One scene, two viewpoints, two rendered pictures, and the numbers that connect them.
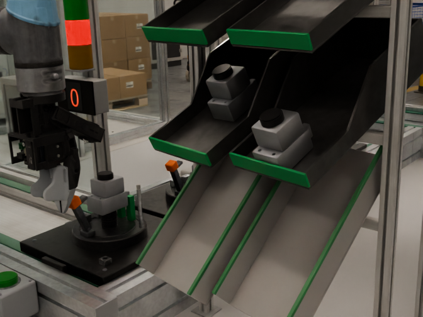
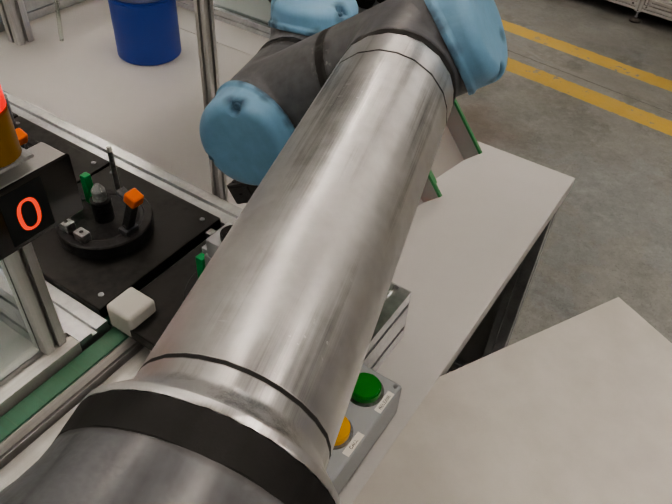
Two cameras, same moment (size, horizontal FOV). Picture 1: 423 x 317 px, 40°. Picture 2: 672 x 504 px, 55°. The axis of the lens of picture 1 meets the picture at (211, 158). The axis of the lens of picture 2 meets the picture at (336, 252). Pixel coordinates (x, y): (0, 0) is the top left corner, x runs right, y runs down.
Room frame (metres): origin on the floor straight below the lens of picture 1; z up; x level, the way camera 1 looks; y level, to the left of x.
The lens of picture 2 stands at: (0.98, 0.81, 1.62)
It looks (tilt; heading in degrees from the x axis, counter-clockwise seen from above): 43 degrees down; 261
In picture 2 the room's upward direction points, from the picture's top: 4 degrees clockwise
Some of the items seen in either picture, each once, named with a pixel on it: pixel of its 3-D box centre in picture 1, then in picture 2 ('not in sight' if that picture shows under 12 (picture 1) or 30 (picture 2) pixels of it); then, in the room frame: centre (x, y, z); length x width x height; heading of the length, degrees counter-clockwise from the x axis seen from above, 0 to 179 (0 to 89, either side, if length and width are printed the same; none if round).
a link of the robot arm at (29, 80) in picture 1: (41, 80); not in sight; (0.93, 0.27, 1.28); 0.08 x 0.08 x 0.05
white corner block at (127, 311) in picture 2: not in sight; (132, 312); (1.16, 0.21, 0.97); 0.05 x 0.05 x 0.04; 50
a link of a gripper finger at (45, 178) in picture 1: (46, 188); not in sight; (0.94, 0.28, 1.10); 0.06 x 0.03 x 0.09; 140
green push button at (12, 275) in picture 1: (5, 281); (364, 389); (0.87, 0.35, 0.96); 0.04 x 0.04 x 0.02
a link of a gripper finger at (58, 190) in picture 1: (57, 192); not in sight; (0.92, 0.26, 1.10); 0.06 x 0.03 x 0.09; 140
